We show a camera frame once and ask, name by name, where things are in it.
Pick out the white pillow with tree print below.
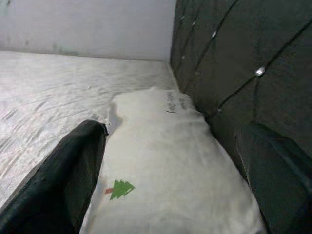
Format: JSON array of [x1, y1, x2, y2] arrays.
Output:
[[79, 87, 267, 234]]

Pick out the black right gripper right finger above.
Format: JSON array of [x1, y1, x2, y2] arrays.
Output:
[[234, 122, 312, 234]]

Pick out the grey quilted mattress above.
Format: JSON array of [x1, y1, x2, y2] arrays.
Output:
[[0, 50, 181, 208]]

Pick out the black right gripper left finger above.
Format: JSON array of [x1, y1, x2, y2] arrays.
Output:
[[0, 119, 109, 234]]

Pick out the black tufted headboard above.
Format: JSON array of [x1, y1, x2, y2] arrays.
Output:
[[169, 0, 312, 176]]

